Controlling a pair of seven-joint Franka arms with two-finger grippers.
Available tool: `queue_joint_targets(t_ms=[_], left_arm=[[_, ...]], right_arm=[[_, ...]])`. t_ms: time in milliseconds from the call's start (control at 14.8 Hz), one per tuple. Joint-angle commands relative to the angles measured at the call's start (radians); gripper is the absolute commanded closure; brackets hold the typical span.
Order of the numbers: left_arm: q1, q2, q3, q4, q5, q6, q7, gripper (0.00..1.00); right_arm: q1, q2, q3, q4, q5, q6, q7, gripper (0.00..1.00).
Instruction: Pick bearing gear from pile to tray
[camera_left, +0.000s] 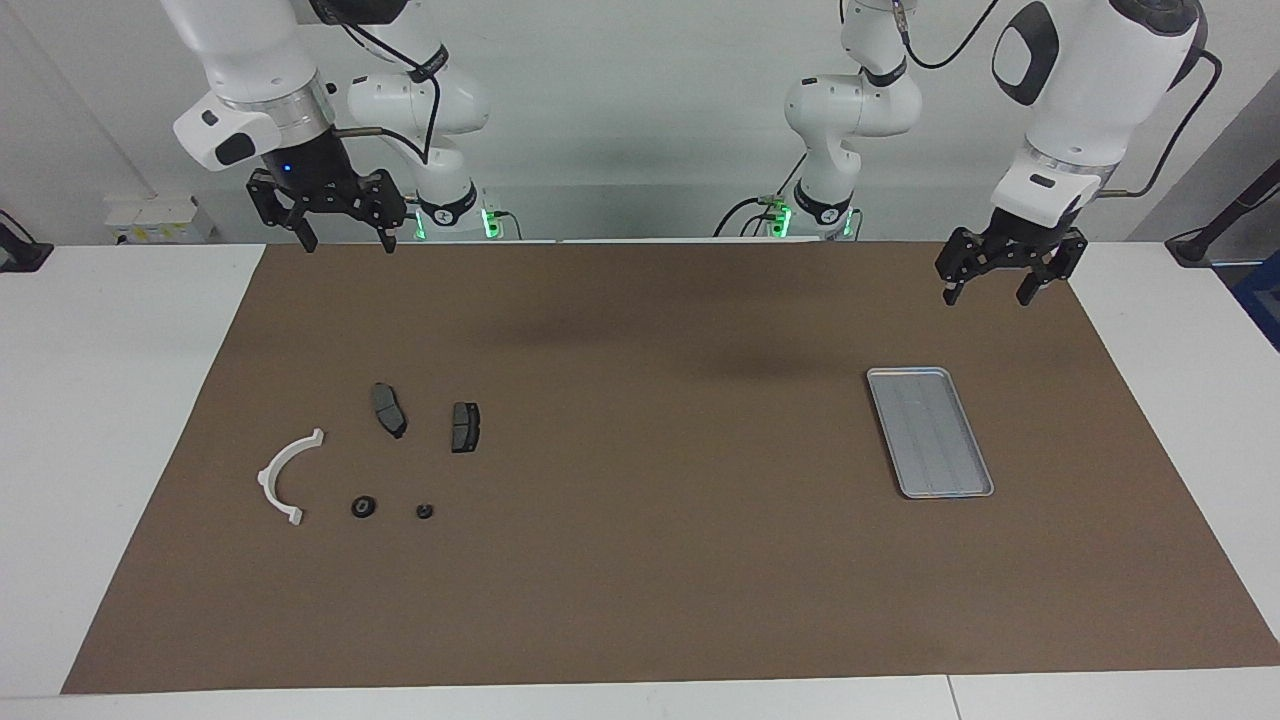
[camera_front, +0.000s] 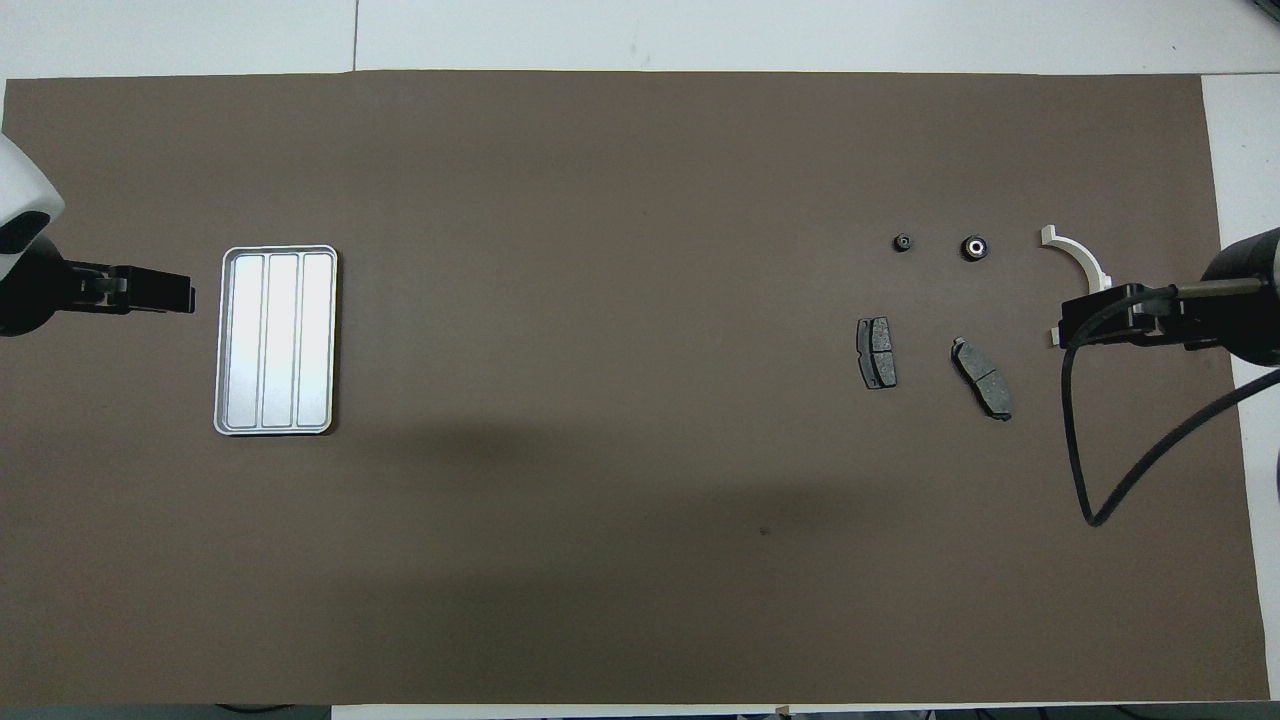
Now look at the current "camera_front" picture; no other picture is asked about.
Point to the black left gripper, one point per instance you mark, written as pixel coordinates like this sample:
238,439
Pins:
30,300

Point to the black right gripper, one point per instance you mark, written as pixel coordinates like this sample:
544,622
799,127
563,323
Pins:
1250,310

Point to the small black round part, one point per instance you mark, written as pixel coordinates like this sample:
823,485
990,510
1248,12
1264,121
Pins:
975,248

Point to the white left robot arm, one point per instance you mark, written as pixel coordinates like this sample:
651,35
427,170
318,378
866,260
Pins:
25,180

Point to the silver metal tray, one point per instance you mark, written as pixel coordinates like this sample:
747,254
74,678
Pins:
280,340

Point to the elongated dark brake pad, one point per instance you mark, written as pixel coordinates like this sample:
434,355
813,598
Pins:
982,378

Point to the rectangular dark brake pad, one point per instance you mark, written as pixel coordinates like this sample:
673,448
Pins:
878,352

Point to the brown table mat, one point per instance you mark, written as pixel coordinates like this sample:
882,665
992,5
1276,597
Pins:
600,250

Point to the white curved plastic bracket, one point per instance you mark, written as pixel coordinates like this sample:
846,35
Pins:
1080,255

